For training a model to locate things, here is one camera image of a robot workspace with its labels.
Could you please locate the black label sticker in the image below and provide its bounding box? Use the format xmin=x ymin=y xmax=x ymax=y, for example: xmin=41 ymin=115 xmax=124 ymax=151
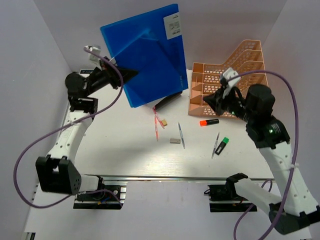
xmin=79 ymin=69 xmax=94 ymax=76

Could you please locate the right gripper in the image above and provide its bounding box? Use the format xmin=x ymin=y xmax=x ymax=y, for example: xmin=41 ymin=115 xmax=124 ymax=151
xmin=202 ymin=84 xmax=255 ymax=122

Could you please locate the orange highlighter marker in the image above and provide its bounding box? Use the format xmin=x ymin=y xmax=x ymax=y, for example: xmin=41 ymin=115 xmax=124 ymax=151
xmin=199 ymin=119 xmax=220 ymax=127

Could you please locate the short red pen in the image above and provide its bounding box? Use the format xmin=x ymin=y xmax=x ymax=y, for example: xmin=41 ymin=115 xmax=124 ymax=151
xmin=152 ymin=108 xmax=165 ymax=129

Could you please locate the peach file rack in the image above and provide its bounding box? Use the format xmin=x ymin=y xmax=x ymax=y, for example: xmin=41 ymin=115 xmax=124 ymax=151
xmin=188 ymin=39 xmax=270 ymax=118

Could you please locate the long red pen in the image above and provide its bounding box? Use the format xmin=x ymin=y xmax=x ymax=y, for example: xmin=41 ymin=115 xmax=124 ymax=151
xmin=154 ymin=116 xmax=159 ymax=142

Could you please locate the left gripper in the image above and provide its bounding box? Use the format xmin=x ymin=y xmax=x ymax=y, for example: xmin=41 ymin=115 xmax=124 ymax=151
xmin=86 ymin=56 xmax=139 ymax=97

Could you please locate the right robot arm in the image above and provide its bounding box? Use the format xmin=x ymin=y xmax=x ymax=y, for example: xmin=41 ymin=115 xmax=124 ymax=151
xmin=203 ymin=84 xmax=320 ymax=235

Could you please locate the dark clear pen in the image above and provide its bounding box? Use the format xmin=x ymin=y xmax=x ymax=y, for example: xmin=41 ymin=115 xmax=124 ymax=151
xmin=211 ymin=132 xmax=220 ymax=159

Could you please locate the black pink drawer organizer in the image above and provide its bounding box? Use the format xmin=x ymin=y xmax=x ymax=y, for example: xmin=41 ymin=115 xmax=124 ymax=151
xmin=153 ymin=91 xmax=183 ymax=110

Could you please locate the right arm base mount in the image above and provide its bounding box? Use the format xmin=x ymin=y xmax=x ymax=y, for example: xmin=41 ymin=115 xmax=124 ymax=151
xmin=203 ymin=184 xmax=252 ymax=213

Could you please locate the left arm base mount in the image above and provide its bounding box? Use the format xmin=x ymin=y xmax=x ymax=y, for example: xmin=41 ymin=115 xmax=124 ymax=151
xmin=73 ymin=177 xmax=127 ymax=210

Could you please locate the tan eraser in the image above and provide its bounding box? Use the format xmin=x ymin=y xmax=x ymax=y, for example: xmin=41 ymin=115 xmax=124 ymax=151
xmin=161 ymin=119 xmax=168 ymax=126

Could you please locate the white eraser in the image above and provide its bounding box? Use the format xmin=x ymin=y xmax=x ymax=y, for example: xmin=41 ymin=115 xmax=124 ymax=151
xmin=169 ymin=138 xmax=181 ymax=144

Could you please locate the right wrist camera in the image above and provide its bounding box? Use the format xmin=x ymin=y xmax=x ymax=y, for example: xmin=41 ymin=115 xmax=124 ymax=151
xmin=220 ymin=67 xmax=241 ymax=99

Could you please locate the green highlighter marker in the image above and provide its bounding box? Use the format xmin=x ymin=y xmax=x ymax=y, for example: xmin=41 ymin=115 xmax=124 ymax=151
xmin=214 ymin=137 xmax=229 ymax=156

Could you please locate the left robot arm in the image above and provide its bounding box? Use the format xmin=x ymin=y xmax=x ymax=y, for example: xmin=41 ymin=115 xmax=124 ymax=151
xmin=35 ymin=64 xmax=138 ymax=200

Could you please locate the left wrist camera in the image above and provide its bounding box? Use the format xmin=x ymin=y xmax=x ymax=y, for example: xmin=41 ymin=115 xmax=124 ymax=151
xmin=83 ymin=45 xmax=101 ymax=64

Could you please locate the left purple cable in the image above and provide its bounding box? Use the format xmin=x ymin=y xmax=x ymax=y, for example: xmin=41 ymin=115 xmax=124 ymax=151
xmin=13 ymin=46 xmax=125 ymax=209

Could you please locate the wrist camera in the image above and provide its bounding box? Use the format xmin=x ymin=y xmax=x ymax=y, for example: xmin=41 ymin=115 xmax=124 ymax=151
xmin=220 ymin=67 xmax=241 ymax=99
xmin=83 ymin=45 xmax=101 ymax=64

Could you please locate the blue clear pen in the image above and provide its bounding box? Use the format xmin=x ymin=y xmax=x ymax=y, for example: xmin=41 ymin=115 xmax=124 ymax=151
xmin=178 ymin=122 xmax=186 ymax=149

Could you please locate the blue plastic folder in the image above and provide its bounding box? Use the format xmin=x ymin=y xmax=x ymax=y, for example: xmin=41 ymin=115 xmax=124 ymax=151
xmin=100 ymin=3 xmax=188 ymax=108

